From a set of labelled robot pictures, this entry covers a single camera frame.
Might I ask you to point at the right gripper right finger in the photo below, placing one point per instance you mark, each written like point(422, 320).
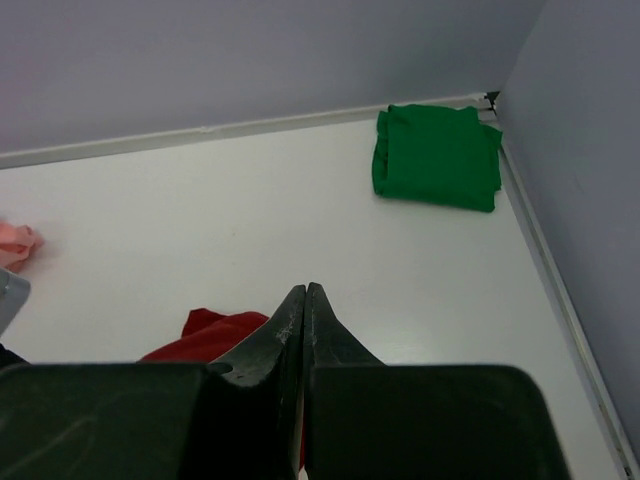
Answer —
point(365, 419)

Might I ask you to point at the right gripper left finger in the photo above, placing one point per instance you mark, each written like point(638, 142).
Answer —
point(102, 421)

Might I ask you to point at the dark red t shirt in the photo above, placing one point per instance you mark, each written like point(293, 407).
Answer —
point(210, 340)

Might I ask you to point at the pink t shirt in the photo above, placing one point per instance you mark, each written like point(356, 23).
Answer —
point(17, 245)

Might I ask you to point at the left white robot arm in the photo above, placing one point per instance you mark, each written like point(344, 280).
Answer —
point(14, 292)

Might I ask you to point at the folded green t shirt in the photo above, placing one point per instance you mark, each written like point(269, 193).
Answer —
point(437, 155)

